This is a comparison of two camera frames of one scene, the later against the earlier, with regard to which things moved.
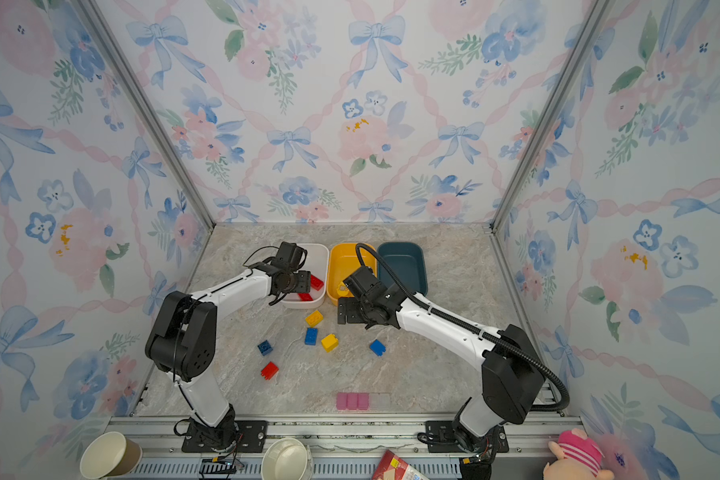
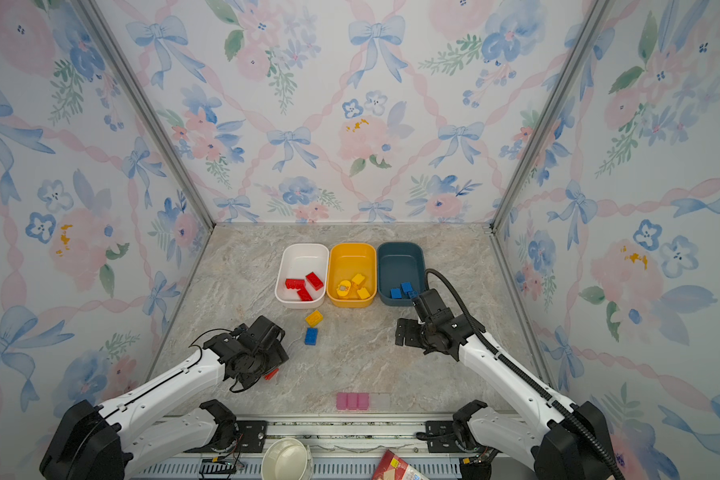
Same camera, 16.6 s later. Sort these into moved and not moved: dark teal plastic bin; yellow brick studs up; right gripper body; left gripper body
Moved: left gripper body; right gripper body
Not moved: dark teal plastic bin; yellow brick studs up
